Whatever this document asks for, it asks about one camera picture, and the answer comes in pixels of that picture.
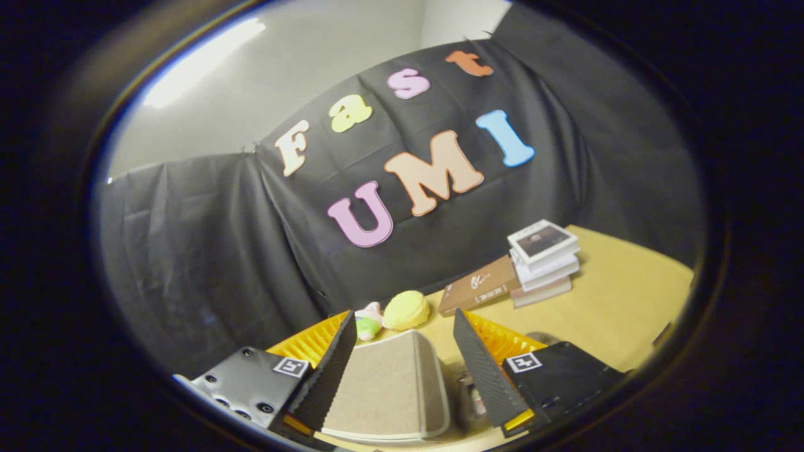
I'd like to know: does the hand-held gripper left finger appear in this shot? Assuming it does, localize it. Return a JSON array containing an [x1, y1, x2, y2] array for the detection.
[[175, 311, 357, 441]]

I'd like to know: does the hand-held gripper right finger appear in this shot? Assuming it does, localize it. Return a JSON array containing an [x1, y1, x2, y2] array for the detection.
[[453, 308, 627, 438]]

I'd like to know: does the grey shoe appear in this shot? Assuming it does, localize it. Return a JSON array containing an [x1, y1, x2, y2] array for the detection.
[[456, 370, 488, 434]]

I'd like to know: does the beige fabric storage box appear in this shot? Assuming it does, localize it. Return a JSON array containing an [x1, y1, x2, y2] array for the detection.
[[319, 329, 452, 444]]

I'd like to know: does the small pink green plush toy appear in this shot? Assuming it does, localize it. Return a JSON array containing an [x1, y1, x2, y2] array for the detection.
[[354, 302, 384, 342]]

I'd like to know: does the brown flat book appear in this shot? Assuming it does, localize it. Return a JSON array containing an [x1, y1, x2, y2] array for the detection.
[[438, 254, 522, 317]]

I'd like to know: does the pale brown book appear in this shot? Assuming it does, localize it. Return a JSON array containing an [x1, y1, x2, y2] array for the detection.
[[511, 276, 573, 309]]

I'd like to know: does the yellow plush toy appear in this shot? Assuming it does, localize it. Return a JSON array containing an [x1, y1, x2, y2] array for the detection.
[[383, 290, 432, 331]]

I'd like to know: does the white book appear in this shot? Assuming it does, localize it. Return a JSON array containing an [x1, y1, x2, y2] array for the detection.
[[509, 247, 581, 278], [518, 260, 580, 293]]

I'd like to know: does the dark cover white-edged book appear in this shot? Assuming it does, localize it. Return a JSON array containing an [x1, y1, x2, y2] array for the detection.
[[507, 218, 579, 265]]

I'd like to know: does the black backdrop cloth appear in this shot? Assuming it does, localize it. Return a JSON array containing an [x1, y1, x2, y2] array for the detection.
[[97, 3, 705, 377]]

